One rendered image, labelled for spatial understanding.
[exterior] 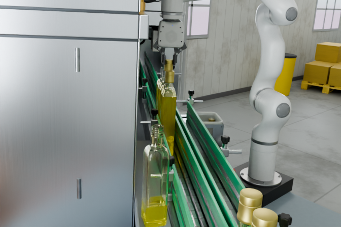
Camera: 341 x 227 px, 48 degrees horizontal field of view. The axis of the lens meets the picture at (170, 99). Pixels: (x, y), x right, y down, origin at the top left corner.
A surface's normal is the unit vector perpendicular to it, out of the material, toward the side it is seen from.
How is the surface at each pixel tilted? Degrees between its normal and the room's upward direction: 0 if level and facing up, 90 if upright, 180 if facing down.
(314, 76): 90
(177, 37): 90
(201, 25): 90
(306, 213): 0
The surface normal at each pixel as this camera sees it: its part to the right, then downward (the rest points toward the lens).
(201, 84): 0.68, 0.23
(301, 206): 0.05, -0.96
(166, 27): 0.06, 0.22
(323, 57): -0.63, 0.18
